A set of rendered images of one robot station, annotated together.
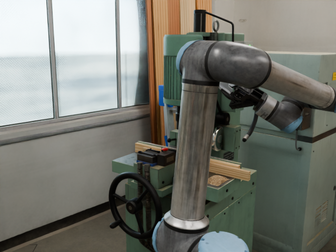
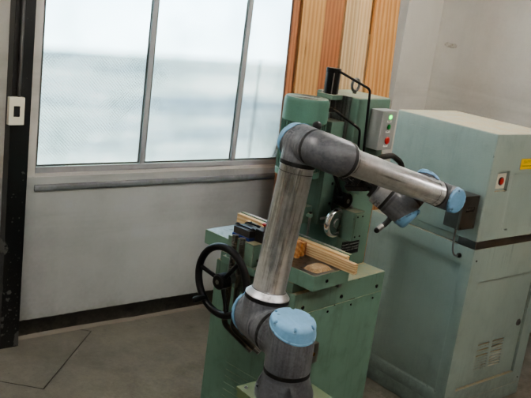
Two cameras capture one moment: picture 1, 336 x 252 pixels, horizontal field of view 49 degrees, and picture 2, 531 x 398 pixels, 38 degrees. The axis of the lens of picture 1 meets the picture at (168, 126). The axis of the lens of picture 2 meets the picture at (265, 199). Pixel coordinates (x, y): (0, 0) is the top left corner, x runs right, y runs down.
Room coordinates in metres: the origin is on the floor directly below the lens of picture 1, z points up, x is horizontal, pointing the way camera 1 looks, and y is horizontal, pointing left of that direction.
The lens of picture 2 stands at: (-1.28, -0.26, 1.84)
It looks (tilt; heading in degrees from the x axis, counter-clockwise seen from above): 14 degrees down; 6
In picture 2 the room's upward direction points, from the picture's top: 8 degrees clockwise
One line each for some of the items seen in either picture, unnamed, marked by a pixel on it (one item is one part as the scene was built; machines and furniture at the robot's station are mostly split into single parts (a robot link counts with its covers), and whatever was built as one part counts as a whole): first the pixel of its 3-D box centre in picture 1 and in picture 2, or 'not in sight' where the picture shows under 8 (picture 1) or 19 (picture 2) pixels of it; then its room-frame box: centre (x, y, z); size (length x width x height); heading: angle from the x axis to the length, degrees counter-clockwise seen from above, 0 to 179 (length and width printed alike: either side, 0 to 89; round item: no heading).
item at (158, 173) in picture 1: (155, 171); (252, 248); (1.52, 0.05, 0.92); 0.15 x 0.13 x 0.09; 53
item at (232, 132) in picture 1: (229, 137); (349, 223); (1.73, -0.30, 1.02); 0.09 x 0.07 x 0.12; 53
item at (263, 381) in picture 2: not in sight; (285, 381); (0.97, -0.17, 0.68); 0.19 x 0.19 x 0.10
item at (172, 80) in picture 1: (182, 69); (302, 136); (1.68, -0.07, 1.35); 0.18 x 0.18 x 0.31
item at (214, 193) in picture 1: (166, 175); (265, 256); (1.59, 0.00, 0.87); 0.61 x 0.30 x 0.06; 53
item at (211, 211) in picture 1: (194, 184); (301, 274); (1.77, -0.14, 0.76); 0.57 x 0.45 x 0.09; 143
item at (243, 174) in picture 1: (191, 162); (297, 245); (1.64, -0.11, 0.92); 0.59 x 0.02 x 0.04; 53
